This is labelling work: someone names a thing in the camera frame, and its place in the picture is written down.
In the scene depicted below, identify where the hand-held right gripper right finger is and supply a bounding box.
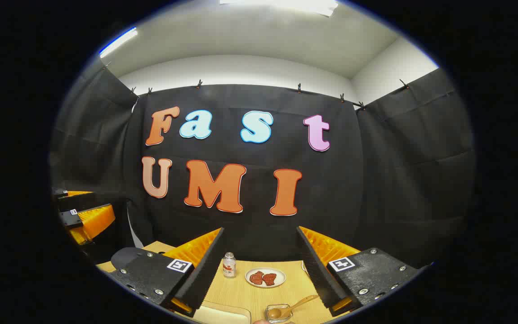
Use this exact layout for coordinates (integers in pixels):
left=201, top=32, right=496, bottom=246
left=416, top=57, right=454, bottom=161
left=296, top=226, right=424, bottom=318

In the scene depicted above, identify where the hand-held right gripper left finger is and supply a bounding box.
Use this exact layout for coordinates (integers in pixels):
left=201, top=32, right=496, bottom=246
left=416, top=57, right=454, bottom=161
left=110, top=227, right=225, bottom=318

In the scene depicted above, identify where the wooden spoon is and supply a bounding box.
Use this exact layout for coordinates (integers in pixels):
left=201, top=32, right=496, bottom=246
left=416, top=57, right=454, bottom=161
left=267, top=295, right=320, bottom=320

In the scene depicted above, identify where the cream rice container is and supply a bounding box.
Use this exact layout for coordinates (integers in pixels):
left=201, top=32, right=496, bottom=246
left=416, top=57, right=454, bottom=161
left=191, top=302, right=252, bottom=324

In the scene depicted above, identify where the clear plastic drink bottle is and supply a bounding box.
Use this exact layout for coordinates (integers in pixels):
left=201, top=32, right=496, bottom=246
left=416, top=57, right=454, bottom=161
left=223, top=252, right=237, bottom=279

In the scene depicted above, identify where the white round plate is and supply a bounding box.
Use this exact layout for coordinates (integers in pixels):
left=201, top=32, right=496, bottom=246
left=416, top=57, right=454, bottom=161
left=245, top=267, right=286, bottom=288

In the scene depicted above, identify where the row of black cloth clips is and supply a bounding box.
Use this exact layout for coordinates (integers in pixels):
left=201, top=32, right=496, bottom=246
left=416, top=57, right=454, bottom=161
left=103, top=61, right=410, bottom=111

